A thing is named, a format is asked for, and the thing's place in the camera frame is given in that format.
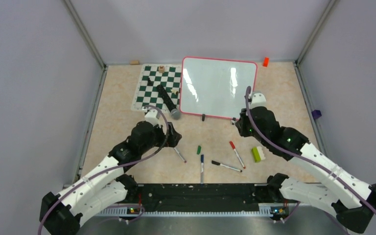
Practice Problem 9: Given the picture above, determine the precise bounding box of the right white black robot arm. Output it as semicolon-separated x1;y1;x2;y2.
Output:
235;106;376;234

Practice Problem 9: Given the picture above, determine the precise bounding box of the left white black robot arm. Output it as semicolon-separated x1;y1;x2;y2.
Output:
38;121;182;235

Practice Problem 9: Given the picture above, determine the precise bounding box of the pink framed whiteboard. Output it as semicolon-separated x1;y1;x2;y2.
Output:
179;56;258;119

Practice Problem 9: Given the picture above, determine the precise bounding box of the lime green lego brick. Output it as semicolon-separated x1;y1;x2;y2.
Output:
251;146;266;163

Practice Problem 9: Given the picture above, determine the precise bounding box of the black microphone grey head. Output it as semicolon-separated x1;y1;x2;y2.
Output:
156;84;181;120

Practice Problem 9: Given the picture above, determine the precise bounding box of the red cap marker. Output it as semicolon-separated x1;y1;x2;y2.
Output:
229;141;246;169

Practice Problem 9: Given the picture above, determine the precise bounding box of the purple cap marker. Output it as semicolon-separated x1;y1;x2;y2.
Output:
174;148;187;163

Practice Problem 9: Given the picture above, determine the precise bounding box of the purple block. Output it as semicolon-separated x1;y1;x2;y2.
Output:
311;110;322;120

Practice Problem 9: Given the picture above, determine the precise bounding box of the black chess piece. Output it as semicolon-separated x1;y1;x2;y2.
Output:
147;77;153;86

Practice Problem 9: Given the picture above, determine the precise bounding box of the orange block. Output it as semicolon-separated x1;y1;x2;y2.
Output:
262;57;270;67

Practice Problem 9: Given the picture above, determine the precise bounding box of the blue cap marker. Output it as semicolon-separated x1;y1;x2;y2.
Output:
200;154;204;184

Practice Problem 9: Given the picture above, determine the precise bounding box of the green white chess mat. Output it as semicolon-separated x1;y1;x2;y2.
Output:
131;64;182;113

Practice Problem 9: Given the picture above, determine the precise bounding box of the black cap marker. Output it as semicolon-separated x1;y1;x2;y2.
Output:
211;160;242;172

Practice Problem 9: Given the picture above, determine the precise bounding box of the wooden cork piece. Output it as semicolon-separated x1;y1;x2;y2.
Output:
129;60;140;65

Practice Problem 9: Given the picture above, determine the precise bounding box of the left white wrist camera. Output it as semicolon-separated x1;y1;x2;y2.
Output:
144;109;161;126

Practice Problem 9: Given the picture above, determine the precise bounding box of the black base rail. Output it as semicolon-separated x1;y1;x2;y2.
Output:
123;183;301;213

